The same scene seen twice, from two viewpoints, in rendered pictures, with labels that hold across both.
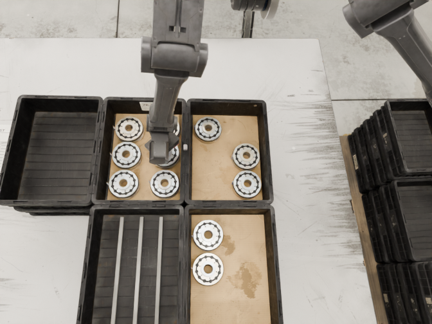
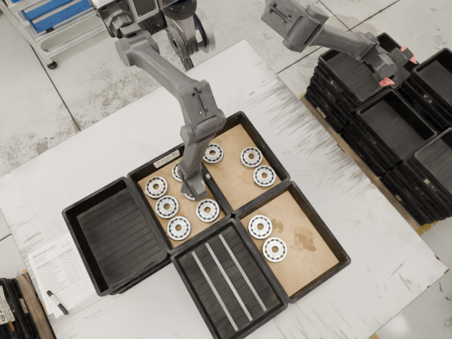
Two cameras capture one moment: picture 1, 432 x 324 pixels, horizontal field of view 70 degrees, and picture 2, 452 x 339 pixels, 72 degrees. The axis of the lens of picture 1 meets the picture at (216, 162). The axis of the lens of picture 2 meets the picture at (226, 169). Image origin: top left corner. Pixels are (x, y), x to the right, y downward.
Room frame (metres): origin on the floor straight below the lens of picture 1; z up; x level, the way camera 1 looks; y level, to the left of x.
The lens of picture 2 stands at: (-0.03, 0.17, 2.20)
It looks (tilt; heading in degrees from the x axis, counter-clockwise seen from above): 70 degrees down; 342
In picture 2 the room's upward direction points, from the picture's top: 3 degrees counter-clockwise
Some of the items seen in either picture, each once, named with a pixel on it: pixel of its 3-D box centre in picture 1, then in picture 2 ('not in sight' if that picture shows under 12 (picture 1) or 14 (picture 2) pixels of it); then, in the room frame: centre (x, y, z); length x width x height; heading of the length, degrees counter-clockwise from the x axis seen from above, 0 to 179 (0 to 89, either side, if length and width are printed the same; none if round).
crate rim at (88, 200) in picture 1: (53, 147); (114, 233); (0.31, 0.56, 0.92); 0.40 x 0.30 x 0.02; 11
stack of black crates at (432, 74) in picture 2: not in sight; (431, 100); (0.56, -1.48, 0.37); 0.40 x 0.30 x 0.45; 14
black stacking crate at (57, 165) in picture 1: (60, 153); (118, 235); (0.31, 0.56, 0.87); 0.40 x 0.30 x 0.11; 11
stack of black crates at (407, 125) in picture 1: (396, 150); (345, 87); (0.85, -0.99, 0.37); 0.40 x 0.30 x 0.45; 14
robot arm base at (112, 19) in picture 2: not in sight; (121, 23); (0.79, 0.22, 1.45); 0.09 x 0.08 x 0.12; 104
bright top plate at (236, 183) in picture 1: (247, 184); (264, 175); (0.33, -0.13, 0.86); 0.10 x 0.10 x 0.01
